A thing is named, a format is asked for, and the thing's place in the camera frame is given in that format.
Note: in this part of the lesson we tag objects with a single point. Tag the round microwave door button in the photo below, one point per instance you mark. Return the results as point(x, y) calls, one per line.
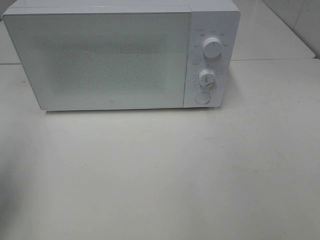
point(203, 98)

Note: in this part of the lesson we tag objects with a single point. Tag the white microwave knob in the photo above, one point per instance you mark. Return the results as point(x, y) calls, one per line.
point(212, 47)
point(207, 77)

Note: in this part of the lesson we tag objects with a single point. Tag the white microwave door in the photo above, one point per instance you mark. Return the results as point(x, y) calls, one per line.
point(103, 61)

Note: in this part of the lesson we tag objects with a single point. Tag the white microwave oven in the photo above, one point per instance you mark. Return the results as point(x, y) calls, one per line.
point(207, 18)

